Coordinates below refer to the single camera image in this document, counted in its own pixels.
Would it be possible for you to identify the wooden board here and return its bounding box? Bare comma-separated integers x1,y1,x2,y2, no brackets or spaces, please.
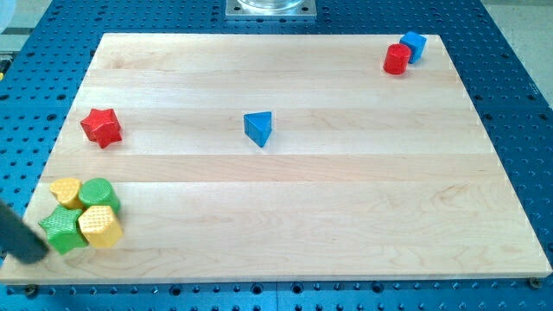
1,33,552,284

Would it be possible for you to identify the green star block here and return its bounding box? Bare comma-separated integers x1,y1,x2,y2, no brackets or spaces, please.
39,205,88,255

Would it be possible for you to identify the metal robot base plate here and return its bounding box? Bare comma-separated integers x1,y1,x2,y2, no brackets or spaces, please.
225,0,317,20

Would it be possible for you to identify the red cylinder block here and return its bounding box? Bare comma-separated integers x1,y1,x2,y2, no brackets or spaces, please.
383,43,411,75

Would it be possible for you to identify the yellow hexagon block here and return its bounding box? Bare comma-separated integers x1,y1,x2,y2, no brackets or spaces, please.
78,206,123,248

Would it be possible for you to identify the green cylinder block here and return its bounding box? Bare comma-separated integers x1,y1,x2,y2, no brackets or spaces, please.
79,178,121,214

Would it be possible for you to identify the blue triangle block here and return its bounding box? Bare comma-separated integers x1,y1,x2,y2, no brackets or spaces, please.
244,111,272,148

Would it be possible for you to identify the blue cube block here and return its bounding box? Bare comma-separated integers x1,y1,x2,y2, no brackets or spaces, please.
399,31,427,64

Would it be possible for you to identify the yellow heart block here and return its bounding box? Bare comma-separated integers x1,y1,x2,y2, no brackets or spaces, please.
49,177,85,210

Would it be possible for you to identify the red star block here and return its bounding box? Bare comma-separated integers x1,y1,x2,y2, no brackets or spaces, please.
80,109,122,149

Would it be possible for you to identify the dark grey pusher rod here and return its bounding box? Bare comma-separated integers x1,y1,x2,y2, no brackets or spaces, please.
1,201,49,264

